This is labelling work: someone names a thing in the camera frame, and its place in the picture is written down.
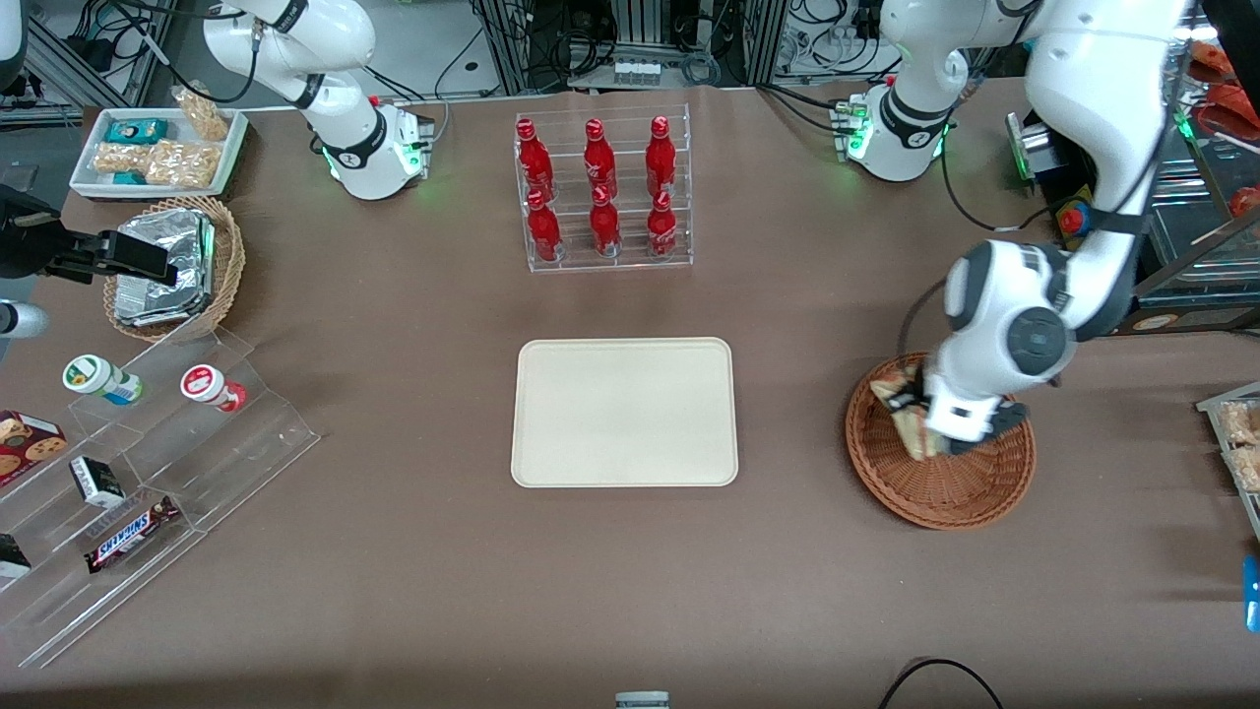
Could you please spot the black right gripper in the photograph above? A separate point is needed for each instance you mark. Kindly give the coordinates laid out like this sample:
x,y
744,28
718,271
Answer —
x,y
30,244

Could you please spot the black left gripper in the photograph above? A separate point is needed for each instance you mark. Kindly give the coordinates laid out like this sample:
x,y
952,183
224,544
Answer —
x,y
919,388

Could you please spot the triangle sandwich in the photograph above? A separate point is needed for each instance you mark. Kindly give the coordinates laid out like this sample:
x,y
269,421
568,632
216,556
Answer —
x,y
915,435

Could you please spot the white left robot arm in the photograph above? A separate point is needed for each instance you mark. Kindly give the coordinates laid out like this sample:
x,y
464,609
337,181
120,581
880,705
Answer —
x,y
1083,98

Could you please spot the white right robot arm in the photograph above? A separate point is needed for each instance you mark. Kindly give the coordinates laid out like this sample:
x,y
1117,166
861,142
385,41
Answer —
x,y
364,148

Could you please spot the light wicker basket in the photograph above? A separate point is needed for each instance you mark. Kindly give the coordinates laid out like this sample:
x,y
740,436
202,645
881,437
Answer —
x,y
228,266

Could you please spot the white rectangular snack tray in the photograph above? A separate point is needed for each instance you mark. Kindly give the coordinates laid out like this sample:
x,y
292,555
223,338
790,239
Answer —
x,y
83,167

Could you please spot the brown round wicker basket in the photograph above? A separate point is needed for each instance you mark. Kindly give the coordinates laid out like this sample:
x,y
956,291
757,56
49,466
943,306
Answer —
x,y
945,492

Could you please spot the white metal tray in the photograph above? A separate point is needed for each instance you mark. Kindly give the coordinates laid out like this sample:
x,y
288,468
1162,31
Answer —
x,y
1209,406

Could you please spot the cream plastic serving tray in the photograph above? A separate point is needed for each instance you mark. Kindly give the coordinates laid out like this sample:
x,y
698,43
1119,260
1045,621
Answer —
x,y
620,414

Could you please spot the foil wrapped food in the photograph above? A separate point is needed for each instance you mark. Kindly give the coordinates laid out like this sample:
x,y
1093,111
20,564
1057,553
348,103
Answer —
x,y
192,246

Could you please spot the small teal snack packet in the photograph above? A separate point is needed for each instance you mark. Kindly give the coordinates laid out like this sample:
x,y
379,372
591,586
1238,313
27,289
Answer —
x,y
128,178

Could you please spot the clear bag of puffed snacks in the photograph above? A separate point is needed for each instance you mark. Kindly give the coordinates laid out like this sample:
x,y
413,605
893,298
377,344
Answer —
x,y
182,162
205,116
118,158

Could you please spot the green lid sunflower cup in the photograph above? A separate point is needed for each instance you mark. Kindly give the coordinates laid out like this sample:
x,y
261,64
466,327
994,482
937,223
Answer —
x,y
89,374

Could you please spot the teal snack box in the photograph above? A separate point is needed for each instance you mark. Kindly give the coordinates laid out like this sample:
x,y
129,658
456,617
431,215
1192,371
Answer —
x,y
136,131

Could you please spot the red lid yoghurt cup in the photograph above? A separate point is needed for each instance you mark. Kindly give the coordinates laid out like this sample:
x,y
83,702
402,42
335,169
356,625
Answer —
x,y
202,382

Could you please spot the clear acrylic stepped shelf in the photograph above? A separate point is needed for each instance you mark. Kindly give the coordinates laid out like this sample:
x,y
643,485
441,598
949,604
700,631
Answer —
x,y
246,443

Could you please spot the red cookie box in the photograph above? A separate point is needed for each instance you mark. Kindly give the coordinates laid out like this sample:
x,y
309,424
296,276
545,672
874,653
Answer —
x,y
30,443

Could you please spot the small black carton box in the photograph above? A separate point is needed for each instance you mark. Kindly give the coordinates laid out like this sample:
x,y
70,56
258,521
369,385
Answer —
x,y
96,483

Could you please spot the red emergency stop button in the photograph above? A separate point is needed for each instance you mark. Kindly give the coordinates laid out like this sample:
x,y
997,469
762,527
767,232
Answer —
x,y
1075,219

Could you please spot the silver metal device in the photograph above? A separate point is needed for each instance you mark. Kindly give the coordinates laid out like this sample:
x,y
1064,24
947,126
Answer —
x,y
1034,148

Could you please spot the Snickers chocolate bar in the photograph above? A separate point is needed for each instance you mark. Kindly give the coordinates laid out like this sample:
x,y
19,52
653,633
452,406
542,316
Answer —
x,y
128,537

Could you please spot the red soda bottle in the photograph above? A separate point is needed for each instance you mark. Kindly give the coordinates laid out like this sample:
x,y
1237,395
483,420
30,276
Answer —
x,y
661,158
661,231
535,162
600,162
604,228
543,231

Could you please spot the black food display appliance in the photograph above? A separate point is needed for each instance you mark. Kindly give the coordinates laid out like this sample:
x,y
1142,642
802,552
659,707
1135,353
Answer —
x,y
1230,320

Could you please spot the black snack packet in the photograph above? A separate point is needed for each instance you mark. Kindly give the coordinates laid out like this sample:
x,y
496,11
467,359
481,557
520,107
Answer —
x,y
12,556

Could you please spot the pale snack bag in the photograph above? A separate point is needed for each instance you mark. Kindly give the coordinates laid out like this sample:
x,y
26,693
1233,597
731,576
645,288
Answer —
x,y
1242,423
1248,468

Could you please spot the clear acrylic bottle rack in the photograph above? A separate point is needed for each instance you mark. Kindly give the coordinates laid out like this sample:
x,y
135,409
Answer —
x,y
571,264

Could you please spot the blue plastic object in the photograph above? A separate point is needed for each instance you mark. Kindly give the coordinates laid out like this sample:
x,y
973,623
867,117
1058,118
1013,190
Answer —
x,y
1252,596

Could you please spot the grey object at table edge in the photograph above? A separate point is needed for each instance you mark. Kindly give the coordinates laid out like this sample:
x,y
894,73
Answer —
x,y
642,701

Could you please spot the white power strip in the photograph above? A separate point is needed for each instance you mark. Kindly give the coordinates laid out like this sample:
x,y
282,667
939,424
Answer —
x,y
637,74

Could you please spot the orange food packet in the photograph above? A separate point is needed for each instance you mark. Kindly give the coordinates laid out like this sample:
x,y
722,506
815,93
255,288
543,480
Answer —
x,y
1213,61

